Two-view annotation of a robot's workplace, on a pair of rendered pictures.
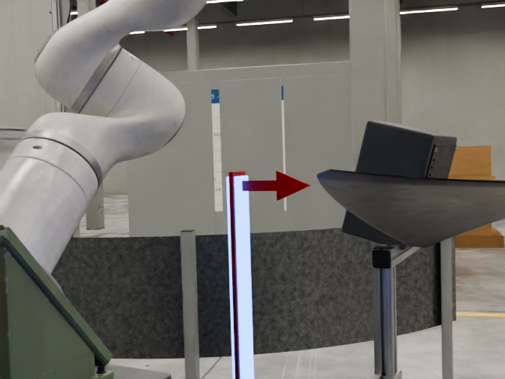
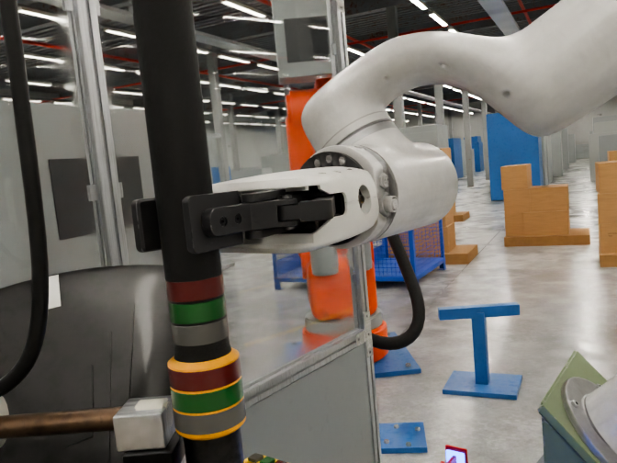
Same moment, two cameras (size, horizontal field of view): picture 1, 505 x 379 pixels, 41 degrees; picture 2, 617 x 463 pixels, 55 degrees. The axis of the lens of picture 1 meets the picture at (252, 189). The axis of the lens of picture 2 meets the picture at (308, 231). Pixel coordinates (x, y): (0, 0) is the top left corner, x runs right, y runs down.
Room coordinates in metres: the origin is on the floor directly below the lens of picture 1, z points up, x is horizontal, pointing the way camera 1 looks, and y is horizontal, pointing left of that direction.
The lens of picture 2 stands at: (0.55, -0.63, 1.52)
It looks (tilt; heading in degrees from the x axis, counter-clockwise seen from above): 6 degrees down; 103
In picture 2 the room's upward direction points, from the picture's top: 5 degrees counter-clockwise
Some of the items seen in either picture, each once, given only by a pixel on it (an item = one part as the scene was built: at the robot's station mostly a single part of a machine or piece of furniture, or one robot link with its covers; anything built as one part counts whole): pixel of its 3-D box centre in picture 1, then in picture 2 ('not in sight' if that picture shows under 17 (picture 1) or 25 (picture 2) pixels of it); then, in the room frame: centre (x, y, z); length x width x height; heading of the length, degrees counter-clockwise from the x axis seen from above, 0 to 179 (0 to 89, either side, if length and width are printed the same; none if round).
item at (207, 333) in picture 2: not in sight; (199, 328); (0.40, -0.30, 1.43); 0.03 x 0.03 x 0.01
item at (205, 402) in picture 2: not in sight; (207, 389); (0.40, -0.30, 1.39); 0.04 x 0.04 x 0.01
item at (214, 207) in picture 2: not in sight; (244, 218); (0.44, -0.30, 1.49); 0.07 x 0.03 x 0.03; 65
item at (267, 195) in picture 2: not in sight; (275, 210); (0.44, -0.26, 1.49); 0.05 x 0.05 x 0.03; 35
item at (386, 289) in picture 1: (385, 310); not in sight; (1.03, -0.20, 0.96); 0.03 x 0.03 x 0.20; 65
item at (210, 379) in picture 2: not in sight; (205, 368); (0.40, -0.30, 1.40); 0.04 x 0.04 x 0.01
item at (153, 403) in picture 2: not in sight; (153, 415); (0.37, -0.31, 1.37); 0.02 x 0.02 x 0.02; 10
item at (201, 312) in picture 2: not in sight; (197, 307); (0.40, -0.30, 1.44); 0.03 x 0.03 x 0.01
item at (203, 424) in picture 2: not in sight; (209, 410); (0.40, -0.30, 1.37); 0.04 x 0.04 x 0.01
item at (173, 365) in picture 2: not in sight; (207, 389); (0.40, -0.30, 1.39); 0.04 x 0.04 x 0.05
